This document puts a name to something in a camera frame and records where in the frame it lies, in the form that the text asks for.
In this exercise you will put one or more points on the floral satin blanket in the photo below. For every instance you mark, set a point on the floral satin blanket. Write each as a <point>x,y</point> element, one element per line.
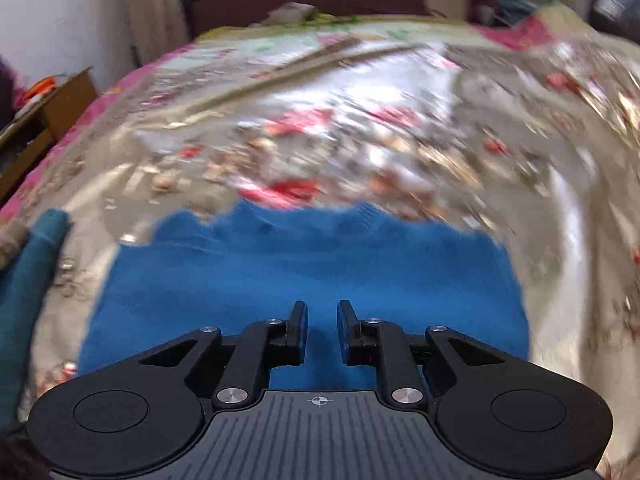
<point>350,125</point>

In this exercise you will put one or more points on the blue striped knit sweater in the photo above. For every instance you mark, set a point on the blue striped knit sweater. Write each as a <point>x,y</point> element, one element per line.
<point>280,270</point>

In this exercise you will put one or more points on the grey crumpled cloth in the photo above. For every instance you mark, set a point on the grey crumpled cloth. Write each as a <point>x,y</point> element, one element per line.
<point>290,12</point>

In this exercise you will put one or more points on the orange item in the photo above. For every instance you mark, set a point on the orange item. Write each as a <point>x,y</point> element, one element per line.
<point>41,87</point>

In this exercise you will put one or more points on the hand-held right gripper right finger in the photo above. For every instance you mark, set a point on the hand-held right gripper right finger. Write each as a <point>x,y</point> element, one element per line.
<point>345,332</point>

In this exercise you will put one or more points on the wooden nightstand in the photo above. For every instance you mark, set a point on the wooden nightstand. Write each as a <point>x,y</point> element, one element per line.
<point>45,120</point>

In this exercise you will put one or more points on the beige curtain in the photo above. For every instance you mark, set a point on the beige curtain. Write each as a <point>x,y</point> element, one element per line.
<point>152,5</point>

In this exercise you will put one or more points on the dark furniture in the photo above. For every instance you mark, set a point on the dark furniture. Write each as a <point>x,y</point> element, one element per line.
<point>617,0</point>

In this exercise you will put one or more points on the person's left forearm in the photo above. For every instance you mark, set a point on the person's left forearm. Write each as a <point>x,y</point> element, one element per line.
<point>25,320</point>

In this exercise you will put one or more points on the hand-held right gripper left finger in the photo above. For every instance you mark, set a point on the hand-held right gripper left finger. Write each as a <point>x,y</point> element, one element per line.
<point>298,332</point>

